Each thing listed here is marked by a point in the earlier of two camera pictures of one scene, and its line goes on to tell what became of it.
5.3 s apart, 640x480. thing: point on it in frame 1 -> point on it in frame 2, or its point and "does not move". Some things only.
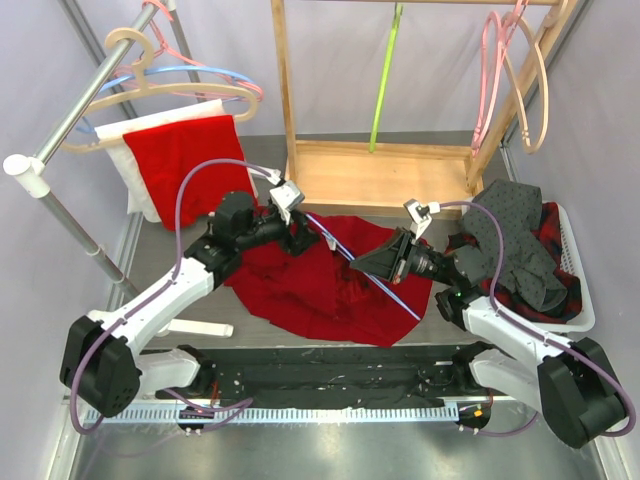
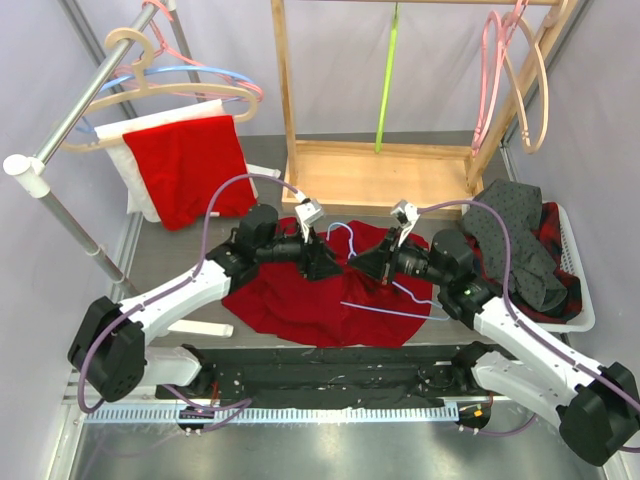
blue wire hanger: (335, 242) -> (405, 287)
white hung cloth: (112, 135) does not move
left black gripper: (303, 237) -> (316, 259)
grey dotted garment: (525, 265) does not move
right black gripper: (391, 260) does not move
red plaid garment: (552, 236) does not move
